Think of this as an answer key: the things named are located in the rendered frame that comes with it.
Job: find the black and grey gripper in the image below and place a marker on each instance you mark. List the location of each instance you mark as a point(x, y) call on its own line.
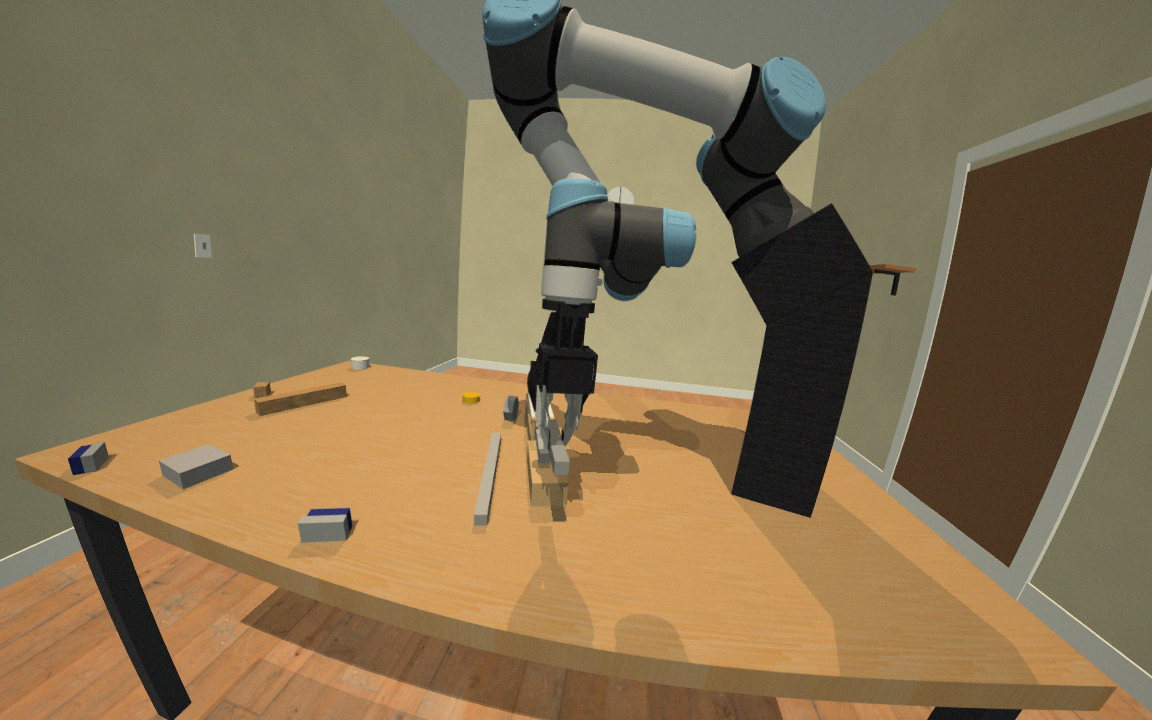
point(567, 368)

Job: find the long wooden batten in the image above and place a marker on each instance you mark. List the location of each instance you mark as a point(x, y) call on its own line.
point(291, 400)

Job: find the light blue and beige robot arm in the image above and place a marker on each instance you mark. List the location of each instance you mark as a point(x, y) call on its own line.
point(535, 46)

